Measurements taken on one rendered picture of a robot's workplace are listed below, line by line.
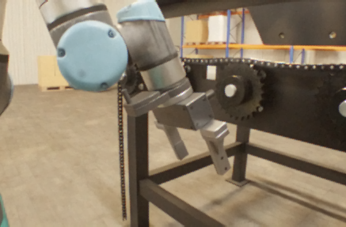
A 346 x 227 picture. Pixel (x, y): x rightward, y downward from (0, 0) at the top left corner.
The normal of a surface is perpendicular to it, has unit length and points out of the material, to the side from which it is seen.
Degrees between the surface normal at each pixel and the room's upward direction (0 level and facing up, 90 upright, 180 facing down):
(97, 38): 90
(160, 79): 100
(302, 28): 90
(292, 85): 90
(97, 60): 90
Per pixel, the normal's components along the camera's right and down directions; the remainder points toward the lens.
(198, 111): 0.55, 0.07
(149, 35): 0.29, 0.21
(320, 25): -0.75, 0.12
